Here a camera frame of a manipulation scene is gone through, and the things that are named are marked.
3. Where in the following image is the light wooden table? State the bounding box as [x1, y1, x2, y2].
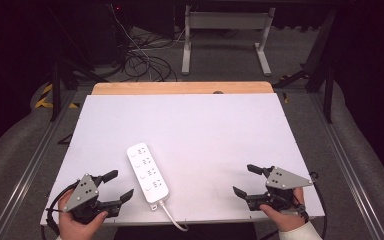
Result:
[91, 81, 275, 96]

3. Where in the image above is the person's right hand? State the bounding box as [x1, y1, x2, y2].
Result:
[259, 187, 310, 233]

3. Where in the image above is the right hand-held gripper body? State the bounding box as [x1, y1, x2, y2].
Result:
[246, 165, 314, 212]

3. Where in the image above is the black metal stand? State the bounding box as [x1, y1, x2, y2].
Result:
[273, 9, 337, 124]
[48, 49, 110, 123]

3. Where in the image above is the white power strip cable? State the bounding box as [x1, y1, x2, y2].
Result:
[159, 199, 190, 233]

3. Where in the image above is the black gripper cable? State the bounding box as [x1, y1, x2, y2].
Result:
[45, 181, 81, 235]
[309, 171, 328, 240]

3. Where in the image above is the aluminium floor rail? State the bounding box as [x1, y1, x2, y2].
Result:
[308, 90, 384, 240]
[0, 90, 78, 240]

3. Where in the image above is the person's left hand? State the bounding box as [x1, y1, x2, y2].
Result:
[58, 189, 110, 240]

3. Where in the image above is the tangle of black floor cables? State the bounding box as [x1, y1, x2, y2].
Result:
[110, 6, 184, 83]

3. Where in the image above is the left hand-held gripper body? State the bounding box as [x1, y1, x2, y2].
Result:
[63, 173, 121, 224]

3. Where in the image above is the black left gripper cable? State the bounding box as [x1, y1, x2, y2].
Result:
[45, 181, 81, 235]

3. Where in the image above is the white power strip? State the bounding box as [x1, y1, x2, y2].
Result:
[126, 142, 170, 211]

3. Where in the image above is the yellow black hazard tape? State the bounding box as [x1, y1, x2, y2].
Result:
[34, 83, 80, 110]

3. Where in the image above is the white metal desk frame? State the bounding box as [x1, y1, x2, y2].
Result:
[181, 4, 277, 77]

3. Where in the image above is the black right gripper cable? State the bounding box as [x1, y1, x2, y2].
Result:
[309, 171, 328, 240]

